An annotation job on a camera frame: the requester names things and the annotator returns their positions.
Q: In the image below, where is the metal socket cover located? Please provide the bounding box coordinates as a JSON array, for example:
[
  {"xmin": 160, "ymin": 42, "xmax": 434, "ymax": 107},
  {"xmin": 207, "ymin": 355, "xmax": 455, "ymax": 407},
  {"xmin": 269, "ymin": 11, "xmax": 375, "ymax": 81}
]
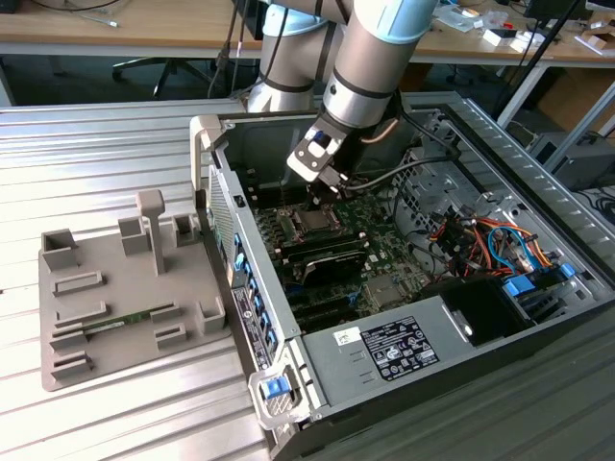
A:
[{"xmin": 290, "ymin": 205, "xmax": 343, "ymax": 240}]

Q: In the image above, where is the silver green CPU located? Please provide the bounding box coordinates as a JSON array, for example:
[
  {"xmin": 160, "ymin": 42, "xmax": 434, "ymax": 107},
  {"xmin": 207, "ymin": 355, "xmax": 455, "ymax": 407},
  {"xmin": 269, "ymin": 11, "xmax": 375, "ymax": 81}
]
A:
[{"xmin": 298, "ymin": 210, "xmax": 329, "ymax": 232}]

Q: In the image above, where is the CPU socket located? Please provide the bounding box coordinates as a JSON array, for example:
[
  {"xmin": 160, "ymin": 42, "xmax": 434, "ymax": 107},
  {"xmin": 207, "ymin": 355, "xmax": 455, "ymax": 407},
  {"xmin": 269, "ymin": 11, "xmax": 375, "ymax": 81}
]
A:
[{"xmin": 286, "ymin": 204, "xmax": 340, "ymax": 244}]

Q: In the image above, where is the black clip RAM slot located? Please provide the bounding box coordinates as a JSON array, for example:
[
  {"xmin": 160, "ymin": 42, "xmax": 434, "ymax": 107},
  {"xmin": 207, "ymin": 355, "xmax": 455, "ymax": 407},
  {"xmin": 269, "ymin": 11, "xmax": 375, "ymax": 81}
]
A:
[
  {"xmin": 276, "ymin": 230, "xmax": 364, "ymax": 249},
  {"xmin": 279, "ymin": 239, "xmax": 368, "ymax": 258}
]

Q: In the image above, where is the white clip RAM slot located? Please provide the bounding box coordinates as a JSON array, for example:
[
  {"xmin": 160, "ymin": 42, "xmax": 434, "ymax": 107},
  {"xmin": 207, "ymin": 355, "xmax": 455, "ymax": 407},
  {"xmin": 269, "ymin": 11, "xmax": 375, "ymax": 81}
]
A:
[
  {"xmin": 281, "ymin": 244, "xmax": 370, "ymax": 263},
  {"xmin": 278, "ymin": 234, "xmax": 366, "ymax": 254}
]

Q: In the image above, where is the black expansion slot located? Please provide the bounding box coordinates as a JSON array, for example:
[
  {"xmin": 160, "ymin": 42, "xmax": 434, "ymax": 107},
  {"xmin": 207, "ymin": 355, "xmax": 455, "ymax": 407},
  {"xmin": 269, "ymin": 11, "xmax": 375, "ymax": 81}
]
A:
[
  {"xmin": 295, "ymin": 304, "xmax": 362, "ymax": 333},
  {"xmin": 290, "ymin": 290, "xmax": 360, "ymax": 316}
]

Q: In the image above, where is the silver metal drive cage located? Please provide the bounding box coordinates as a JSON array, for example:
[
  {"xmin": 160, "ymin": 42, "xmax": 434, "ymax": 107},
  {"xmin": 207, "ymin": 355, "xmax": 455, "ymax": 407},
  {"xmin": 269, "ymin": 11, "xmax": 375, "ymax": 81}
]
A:
[{"xmin": 391, "ymin": 108, "xmax": 486, "ymax": 241}]

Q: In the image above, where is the open PC case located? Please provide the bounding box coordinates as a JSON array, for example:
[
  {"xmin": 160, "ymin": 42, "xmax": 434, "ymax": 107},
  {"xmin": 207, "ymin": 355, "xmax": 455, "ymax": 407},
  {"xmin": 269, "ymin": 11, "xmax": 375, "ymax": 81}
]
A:
[{"xmin": 188, "ymin": 89, "xmax": 615, "ymax": 461}]

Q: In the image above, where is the green motherboard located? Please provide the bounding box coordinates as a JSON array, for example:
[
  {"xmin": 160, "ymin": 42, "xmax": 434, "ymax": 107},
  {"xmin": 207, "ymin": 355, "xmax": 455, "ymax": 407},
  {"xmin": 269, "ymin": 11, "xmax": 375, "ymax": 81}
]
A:
[{"xmin": 249, "ymin": 182, "xmax": 436, "ymax": 335}]

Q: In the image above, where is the black graphics card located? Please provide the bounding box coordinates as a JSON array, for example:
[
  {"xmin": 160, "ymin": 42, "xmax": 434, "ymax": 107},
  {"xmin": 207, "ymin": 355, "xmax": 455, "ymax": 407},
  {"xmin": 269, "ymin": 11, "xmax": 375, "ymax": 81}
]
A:
[{"xmin": 287, "ymin": 249, "xmax": 369, "ymax": 290}]

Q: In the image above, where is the clear plastic bag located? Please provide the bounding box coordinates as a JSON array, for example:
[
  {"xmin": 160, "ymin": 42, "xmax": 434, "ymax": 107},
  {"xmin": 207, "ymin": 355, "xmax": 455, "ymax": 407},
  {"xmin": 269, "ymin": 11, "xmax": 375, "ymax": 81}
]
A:
[{"xmin": 434, "ymin": 4, "xmax": 486, "ymax": 34}]

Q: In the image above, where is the small white box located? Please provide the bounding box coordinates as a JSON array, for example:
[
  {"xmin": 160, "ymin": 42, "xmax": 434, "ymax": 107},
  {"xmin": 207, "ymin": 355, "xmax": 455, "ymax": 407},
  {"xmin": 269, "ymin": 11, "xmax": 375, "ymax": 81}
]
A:
[
  {"xmin": 482, "ymin": 27, "xmax": 519, "ymax": 48},
  {"xmin": 508, "ymin": 34, "xmax": 545, "ymax": 54}
]

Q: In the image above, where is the black stand pole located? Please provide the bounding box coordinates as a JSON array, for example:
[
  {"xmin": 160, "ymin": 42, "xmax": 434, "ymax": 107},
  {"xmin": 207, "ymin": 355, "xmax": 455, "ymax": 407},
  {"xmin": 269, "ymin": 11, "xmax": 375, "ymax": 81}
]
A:
[{"xmin": 493, "ymin": 0, "xmax": 583, "ymax": 127}]

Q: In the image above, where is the black office chair base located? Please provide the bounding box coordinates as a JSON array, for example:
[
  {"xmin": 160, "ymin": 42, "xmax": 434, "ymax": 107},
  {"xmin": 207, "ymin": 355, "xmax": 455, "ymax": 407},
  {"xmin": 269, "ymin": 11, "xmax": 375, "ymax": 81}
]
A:
[{"xmin": 112, "ymin": 56, "xmax": 215, "ymax": 100}]

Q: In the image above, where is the blue disk carrier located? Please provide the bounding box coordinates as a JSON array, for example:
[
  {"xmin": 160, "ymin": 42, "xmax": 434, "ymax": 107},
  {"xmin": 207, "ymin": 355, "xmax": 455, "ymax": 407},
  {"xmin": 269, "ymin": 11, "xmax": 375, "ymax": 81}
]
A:
[{"xmin": 502, "ymin": 276, "xmax": 537, "ymax": 304}]

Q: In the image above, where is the large brown cardboard box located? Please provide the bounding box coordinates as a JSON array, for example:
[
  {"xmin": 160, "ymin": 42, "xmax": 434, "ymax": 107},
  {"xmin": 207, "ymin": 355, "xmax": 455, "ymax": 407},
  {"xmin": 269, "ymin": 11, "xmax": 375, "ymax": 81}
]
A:
[{"xmin": 535, "ymin": 66, "xmax": 615, "ymax": 133}]

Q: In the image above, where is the wooden desk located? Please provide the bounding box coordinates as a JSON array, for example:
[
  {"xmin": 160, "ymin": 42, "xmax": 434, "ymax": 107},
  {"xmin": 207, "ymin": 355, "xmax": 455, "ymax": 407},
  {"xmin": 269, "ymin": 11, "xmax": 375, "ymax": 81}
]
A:
[
  {"xmin": 0, "ymin": 0, "xmax": 264, "ymax": 58},
  {"xmin": 412, "ymin": 0, "xmax": 615, "ymax": 73}
]

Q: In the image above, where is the grey computer box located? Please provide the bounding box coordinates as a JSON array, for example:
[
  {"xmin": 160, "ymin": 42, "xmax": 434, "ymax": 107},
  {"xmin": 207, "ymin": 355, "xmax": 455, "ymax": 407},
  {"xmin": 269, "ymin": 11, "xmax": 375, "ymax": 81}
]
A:
[{"xmin": 526, "ymin": 129, "xmax": 615, "ymax": 193}]

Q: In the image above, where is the black monitor base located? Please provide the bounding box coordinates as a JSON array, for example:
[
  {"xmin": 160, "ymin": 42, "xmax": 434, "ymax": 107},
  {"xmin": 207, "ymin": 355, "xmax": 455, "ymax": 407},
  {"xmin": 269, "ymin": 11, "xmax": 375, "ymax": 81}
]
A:
[{"xmin": 522, "ymin": 0, "xmax": 561, "ymax": 21}]

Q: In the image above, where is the grey power supply unit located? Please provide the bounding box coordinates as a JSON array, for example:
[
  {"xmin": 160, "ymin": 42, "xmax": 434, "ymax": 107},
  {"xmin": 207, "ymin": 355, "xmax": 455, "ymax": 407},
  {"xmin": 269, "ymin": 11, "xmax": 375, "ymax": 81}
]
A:
[{"xmin": 300, "ymin": 293, "xmax": 477, "ymax": 410}]

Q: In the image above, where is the blue case latch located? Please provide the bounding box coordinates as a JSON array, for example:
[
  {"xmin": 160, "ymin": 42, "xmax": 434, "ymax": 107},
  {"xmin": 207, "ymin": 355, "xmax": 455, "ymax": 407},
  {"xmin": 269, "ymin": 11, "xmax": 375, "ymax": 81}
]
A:
[{"xmin": 258, "ymin": 377, "xmax": 285, "ymax": 400}]

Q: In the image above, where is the small open cardboard box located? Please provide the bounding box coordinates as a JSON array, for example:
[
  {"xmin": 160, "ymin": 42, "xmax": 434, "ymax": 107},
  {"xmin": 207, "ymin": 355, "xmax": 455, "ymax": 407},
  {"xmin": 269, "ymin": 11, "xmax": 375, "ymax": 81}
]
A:
[{"xmin": 583, "ymin": 32, "xmax": 615, "ymax": 55}]

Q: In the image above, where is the grey parts rack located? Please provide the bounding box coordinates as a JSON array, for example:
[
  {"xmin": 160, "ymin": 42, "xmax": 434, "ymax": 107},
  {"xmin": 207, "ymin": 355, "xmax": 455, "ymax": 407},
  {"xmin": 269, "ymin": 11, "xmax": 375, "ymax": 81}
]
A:
[{"xmin": 37, "ymin": 188, "xmax": 233, "ymax": 394}]

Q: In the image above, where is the green RAM stick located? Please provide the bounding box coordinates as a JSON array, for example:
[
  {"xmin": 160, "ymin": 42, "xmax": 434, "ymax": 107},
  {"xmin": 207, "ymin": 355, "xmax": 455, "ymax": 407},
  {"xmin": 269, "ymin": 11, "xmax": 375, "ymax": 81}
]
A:
[{"xmin": 80, "ymin": 309, "xmax": 156, "ymax": 333}]

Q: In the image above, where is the silver pen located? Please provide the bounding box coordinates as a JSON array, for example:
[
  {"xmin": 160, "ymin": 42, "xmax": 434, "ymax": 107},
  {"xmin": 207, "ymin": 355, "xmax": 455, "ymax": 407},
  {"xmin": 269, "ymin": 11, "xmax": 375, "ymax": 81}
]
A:
[{"xmin": 76, "ymin": 12, "xmax": 120, "ymax": 29}]

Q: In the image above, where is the brown curved cable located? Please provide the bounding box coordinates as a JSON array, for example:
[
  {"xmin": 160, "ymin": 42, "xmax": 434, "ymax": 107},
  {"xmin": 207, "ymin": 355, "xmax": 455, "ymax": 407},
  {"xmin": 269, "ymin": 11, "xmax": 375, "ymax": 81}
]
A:
[{"xmin": 362, "ymin": 118, "xmax": 400, "ymax": 144}]

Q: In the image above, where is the black camera cable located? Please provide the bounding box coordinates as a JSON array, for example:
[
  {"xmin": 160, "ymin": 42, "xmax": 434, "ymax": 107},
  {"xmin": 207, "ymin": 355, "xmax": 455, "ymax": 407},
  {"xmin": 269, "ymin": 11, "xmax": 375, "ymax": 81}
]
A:
[{"xmin": 343, "ymin": 93, "xmax": 462, "ymax": 193}]

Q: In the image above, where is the red black wire bundle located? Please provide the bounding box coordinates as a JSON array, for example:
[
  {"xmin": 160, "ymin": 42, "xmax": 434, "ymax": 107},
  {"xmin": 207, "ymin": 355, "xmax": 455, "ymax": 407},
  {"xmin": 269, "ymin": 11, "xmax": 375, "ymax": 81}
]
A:
[{"xmin": 429, "ymin": 210, "xmax": 489, "ymax": 278}]

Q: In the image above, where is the black hanging cable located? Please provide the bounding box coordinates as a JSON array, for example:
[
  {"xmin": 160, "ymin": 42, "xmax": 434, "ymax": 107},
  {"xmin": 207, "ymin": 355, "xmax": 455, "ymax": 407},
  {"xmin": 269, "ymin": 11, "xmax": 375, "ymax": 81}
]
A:
[{"xmin": 206, "ymin": 0, "xmax": 246, "ymax": 100}]

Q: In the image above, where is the blue data cable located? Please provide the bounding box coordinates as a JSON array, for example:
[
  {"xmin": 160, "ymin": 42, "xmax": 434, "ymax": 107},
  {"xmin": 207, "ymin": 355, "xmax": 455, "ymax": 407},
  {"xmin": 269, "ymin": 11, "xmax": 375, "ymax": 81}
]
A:
[{"xmin": 487, "ymin": 224, "xmax": 537, "ymax": 276}]

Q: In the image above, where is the orange data cable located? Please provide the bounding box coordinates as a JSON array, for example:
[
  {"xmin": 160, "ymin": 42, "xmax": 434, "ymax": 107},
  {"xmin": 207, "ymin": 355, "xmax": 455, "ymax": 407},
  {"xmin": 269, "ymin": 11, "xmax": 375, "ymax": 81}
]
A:
[{"xmin": 473, "ymin": 218, "xmax": 561, "ymax": 269}]

